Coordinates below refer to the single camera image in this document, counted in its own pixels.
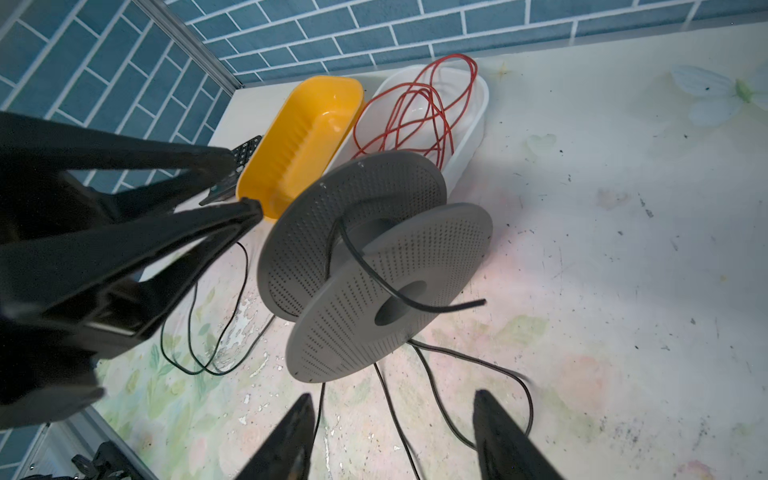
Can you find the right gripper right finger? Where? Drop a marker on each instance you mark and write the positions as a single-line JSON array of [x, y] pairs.
[[504, 451]]

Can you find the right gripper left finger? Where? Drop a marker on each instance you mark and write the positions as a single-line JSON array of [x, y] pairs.
[[286, 452]]

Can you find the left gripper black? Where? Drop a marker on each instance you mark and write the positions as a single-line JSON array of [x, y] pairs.
[[72, 288]]

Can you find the grey perforated cable spool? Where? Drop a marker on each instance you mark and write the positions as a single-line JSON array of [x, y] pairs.
[[366, 258]]

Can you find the black calculator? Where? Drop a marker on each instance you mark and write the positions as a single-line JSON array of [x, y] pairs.
[[226, 188]]

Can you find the yellow plastic tub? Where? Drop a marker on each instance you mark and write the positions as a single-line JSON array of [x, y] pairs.
[[301, 142]]

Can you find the white plastic tub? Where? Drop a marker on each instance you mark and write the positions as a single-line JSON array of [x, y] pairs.
[[435, 111]]

